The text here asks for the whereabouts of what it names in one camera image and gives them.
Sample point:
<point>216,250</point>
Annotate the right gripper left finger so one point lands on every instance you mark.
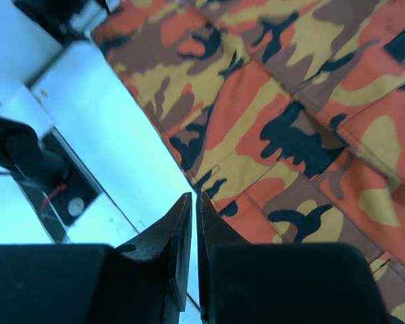
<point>163,252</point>

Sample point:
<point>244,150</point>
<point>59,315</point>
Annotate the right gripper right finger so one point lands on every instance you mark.
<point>212,231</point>

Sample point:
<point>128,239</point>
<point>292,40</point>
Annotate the orange camouflage trousers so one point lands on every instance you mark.
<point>290,115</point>

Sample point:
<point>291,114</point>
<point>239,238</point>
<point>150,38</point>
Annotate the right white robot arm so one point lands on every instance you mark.
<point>95,213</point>

